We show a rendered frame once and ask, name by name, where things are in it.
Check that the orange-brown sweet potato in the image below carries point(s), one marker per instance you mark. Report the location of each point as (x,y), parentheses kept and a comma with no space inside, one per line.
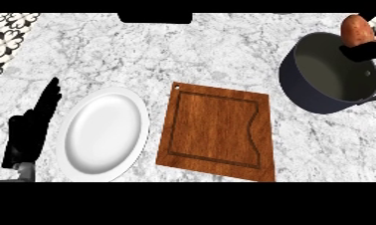
(355,31)

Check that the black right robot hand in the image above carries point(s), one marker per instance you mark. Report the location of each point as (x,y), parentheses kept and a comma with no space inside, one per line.
(362,53)

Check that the brown wooden cutting board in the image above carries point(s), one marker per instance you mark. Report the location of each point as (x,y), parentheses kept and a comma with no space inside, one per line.
(215,129)

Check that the white oval plate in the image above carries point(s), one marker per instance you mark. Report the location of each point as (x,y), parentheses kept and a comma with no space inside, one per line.
(103,133)

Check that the dark grey pot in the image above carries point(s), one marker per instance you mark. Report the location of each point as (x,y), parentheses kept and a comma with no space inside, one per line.
(323,76)

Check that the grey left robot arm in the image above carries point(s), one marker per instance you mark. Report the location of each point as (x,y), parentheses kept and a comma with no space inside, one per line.
(25,172)

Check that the black flat appliance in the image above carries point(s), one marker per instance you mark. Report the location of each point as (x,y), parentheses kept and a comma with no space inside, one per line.
(154,18)

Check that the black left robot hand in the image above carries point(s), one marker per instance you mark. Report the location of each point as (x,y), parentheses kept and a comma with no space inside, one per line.
(29,126)

